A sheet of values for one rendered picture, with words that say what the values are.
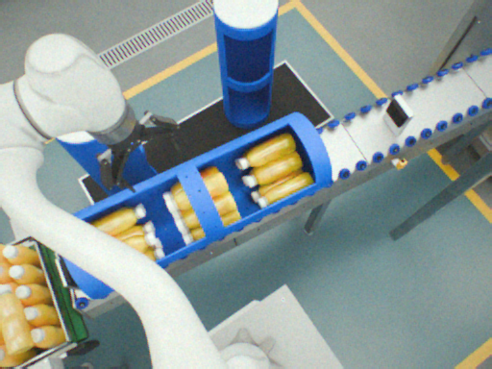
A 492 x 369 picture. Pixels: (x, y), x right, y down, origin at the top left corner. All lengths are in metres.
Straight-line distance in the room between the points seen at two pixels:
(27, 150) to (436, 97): 1.63
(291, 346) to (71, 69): 1.04
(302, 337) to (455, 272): 1.52
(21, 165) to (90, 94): 0.15
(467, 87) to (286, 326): 1.26
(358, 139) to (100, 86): 1.27
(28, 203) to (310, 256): 2.03
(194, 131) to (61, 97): 2.02
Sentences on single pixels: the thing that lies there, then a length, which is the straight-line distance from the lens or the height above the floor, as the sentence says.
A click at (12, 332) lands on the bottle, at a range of 1.47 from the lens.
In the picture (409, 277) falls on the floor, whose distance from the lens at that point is 2.66.
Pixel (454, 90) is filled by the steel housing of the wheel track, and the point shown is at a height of 0.93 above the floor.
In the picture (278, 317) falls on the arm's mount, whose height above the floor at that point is 1.08.
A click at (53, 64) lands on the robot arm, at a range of 0.65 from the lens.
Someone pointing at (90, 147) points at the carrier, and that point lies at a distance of 1.76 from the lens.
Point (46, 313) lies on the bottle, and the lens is 1.57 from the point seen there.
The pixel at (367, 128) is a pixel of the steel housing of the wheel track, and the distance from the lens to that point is 1.81.
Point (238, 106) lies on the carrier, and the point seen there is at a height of 0.16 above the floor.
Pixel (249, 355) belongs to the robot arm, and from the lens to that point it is 1.14.
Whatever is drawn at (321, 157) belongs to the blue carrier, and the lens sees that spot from 1.40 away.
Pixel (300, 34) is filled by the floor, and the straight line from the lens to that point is 3.25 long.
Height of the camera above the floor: 2.47
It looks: 69 degrees down
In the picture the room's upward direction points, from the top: 2 degrees counter-clockwise
